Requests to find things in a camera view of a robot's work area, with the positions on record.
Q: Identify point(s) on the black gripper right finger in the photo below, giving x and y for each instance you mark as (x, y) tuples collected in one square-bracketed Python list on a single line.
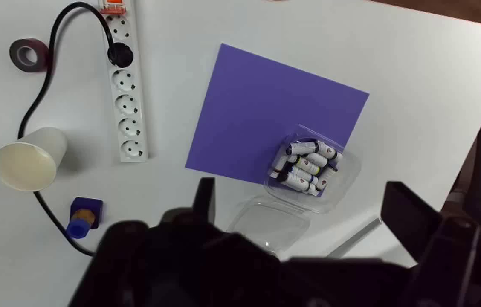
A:
[(408, 219)]

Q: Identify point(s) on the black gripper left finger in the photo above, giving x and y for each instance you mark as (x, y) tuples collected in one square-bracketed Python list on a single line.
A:
[(205, 199)]

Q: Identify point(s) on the clear plastic container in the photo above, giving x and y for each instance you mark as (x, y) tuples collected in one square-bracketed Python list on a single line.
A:
[(343, 177), (271, 225)]

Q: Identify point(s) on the purple-blue square mat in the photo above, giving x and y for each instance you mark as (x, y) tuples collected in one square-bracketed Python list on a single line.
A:
[(263, 114)]

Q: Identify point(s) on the white vial orange band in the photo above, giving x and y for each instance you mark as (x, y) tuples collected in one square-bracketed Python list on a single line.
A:
[(280, 163)]

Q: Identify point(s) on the white vial dark brown band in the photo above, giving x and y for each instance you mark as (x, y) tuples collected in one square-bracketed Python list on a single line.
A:
[(293, 182)]

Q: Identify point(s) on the white vial blue band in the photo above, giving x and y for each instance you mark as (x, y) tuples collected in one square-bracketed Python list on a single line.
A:
[(300, 175)]

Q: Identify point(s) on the white vial brown cap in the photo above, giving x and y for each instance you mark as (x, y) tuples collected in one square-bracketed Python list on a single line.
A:
[(326, 151)]

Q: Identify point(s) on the white vial yellow band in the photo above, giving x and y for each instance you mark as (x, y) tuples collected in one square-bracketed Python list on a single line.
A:
[(307, 167)]

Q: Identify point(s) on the white vial black band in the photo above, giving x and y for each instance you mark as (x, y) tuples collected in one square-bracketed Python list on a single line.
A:
[(317, 162)]

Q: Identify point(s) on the white power strip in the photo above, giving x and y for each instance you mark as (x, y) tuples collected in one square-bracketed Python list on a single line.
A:
[(128, 109)]

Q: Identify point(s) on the small blue plastic object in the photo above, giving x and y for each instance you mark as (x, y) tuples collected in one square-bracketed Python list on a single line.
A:
[(84, 218)]

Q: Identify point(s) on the black power plug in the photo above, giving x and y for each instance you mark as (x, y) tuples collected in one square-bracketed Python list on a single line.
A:
[(119, 56)]

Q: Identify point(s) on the white paper cup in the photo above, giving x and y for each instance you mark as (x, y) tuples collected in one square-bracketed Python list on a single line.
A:
[(29, 160)]

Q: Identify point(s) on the dark purple tape roll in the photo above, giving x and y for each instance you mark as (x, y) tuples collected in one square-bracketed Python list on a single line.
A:
[(27, 54)]

